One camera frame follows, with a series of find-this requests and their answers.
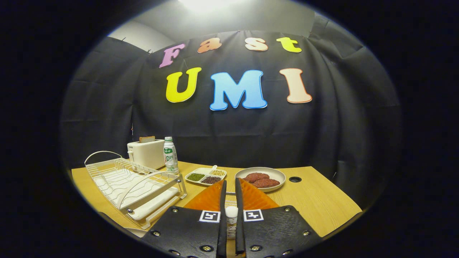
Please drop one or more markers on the brown meat piece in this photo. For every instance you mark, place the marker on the brown meat piece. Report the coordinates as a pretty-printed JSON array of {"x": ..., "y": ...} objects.
[
  {"x": 267, "y": 183},
  {"x": 256, "y": 177}
]

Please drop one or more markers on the brown toast slice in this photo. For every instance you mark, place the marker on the brown toast slice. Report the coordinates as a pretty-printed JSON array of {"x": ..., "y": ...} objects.
[{"x": 147, "y": 139}]

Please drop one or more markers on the white divided dish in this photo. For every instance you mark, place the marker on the white divided dish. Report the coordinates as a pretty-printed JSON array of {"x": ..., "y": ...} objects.
[{"x": 205, "y": 171}]

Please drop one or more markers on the black backdrop cloth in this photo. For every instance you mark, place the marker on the black backdrop cloth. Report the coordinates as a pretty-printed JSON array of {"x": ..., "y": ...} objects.
[{"x": 340, "y": 125}]

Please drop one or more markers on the pile of green beans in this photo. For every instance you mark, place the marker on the pile of green beans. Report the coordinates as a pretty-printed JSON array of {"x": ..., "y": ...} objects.
[{"x": 195, "y": 176}]

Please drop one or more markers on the white plate with meat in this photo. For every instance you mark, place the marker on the white plate with meat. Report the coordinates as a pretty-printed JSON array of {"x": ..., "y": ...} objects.
[{"x": 278, "y": 175}]

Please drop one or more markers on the white bottle green label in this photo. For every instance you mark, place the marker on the white bottle green label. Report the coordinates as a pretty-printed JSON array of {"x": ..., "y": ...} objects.
[{"x": 170, "y": 157}]

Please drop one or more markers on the pile of yellow beans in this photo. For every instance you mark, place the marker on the pile of yellow beans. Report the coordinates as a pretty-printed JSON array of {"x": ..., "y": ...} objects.
[{"x": 218, "y": 172}]

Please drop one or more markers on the pile of dark beans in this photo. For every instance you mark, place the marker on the pile of dark beans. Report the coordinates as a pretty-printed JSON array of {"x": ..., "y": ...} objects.
[{"x": 211, "y": 180}]

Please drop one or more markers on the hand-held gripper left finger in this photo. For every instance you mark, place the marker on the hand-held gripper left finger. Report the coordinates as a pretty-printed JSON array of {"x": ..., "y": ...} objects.
[{"x": 222, "y": 233}]

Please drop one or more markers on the white toaster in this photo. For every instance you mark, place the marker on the white toaster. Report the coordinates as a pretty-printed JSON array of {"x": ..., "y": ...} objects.
[{"x": 147, "y": 154}]

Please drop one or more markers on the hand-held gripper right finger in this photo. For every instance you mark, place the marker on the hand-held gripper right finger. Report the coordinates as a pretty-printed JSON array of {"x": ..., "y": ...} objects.
[{"x": 239, "y": 233}]

